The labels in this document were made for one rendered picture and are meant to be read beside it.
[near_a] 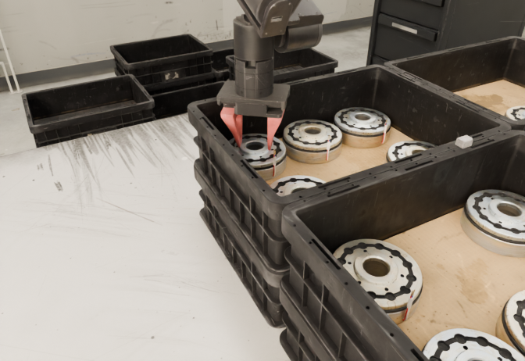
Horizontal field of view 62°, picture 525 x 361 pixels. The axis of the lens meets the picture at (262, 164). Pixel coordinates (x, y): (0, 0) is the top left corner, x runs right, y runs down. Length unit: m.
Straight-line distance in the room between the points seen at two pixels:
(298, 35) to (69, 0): 2.92
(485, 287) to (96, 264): 0.57
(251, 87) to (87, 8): 2.92
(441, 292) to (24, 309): 0.57
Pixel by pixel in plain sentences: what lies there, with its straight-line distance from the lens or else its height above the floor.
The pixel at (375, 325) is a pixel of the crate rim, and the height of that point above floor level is 0.93.
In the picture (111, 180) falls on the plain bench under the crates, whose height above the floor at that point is 0.70.
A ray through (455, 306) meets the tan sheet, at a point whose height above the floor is 0.83.
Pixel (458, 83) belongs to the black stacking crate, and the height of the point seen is 0.85.
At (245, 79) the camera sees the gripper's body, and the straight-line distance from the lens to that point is 0.63.
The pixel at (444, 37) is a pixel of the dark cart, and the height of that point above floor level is 0.66.
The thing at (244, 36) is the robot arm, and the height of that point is 1.05.
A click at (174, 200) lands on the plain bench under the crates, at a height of 0.70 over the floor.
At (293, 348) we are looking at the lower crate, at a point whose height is 0.72.
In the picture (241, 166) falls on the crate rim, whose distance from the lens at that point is 0.54.
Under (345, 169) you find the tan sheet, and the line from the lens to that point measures 0.73.
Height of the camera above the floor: 1.22
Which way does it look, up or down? 33 degrees down
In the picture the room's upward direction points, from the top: straight up
